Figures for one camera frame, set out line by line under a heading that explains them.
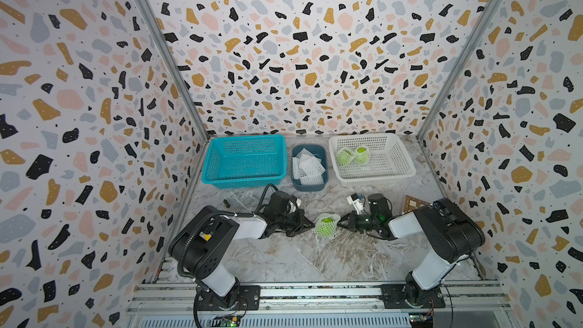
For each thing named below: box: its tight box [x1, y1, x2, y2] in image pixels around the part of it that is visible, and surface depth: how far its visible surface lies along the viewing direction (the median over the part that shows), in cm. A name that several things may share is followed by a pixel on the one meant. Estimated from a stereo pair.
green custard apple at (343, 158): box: [336, 149, 353, 168], surface depth 107 cm
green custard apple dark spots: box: [316, 217, 335, 238], surface depth 85 cm
